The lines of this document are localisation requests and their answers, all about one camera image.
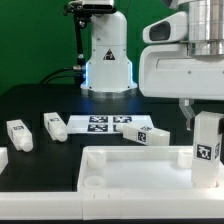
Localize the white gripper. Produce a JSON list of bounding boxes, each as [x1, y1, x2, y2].
[[139, 44, 224, 130]]

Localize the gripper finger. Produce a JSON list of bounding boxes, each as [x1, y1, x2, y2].
[[218, 118, 224, 134]]

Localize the white desk top tray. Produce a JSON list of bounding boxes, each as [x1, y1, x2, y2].
[[77, 146, 224, 196]]

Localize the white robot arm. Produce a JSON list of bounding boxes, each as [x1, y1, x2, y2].
[[82, 0, 224, 119]]

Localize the white marker sheet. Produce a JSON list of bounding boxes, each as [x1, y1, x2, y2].
[[67, 115, 153, 134]]

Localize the white front border bar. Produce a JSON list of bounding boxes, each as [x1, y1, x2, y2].
[[0, 189, 224, 220]]

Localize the white left border block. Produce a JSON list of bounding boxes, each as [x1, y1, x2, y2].
[[0, 147, 8, 175]]

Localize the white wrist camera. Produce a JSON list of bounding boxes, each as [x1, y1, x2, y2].
[[142, 11, 188, 44]]

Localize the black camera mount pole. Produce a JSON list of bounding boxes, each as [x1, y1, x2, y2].
[[63, 0, 116, 84]]

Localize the black cables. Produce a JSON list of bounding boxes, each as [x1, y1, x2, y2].
[[39, 67, 84, 85]]

